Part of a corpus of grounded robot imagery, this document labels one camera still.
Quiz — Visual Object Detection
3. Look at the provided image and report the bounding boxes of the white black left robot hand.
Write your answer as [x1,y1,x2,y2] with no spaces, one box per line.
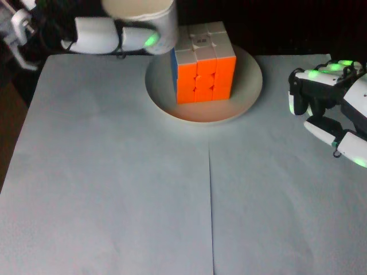
[60,16,161,60]

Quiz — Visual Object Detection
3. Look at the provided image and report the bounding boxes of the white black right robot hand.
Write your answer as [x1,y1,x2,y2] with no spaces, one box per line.
[288,59,367,170]

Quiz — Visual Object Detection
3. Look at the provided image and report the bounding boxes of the white paper cup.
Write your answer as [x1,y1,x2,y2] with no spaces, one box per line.
[101,0,179,55]

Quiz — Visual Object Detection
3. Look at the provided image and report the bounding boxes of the Rubik's cube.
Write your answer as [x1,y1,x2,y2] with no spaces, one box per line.
[169,21,237,105]

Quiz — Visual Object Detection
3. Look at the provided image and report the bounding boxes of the round white plate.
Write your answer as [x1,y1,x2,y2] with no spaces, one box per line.
[144,44,263,124]

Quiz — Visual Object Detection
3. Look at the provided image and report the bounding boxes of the white paper sheet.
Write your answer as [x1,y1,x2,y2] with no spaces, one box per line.
[206,53,367,275]
[0,54,215,275]

